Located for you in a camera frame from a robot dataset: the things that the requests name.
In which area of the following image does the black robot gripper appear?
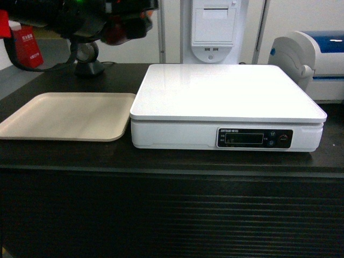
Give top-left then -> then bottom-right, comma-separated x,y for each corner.
48,1 -> 159,40

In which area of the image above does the dark red mango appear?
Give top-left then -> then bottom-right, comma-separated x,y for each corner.
101,23 -> 129,46

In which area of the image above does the white weighing scale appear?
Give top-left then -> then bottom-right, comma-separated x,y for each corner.
130,64 -> 327,152

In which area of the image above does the black checkout counter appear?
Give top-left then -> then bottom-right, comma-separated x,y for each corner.
0,63 -> 344,258

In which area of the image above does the black barcode scanner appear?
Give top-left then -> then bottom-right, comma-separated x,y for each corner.
74,42 -> 105,78

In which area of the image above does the white receipt printer kiosk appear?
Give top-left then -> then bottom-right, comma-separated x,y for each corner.
180,0 -> 249,65

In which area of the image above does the red fire extinguisher box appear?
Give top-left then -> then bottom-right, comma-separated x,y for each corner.
1,10 -> 44,71

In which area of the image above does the beige plastic tray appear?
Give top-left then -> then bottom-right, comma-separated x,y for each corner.
1,92 -> 135,142

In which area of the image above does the white blue label printer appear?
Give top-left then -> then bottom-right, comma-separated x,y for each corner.
268,30 -> 343,103

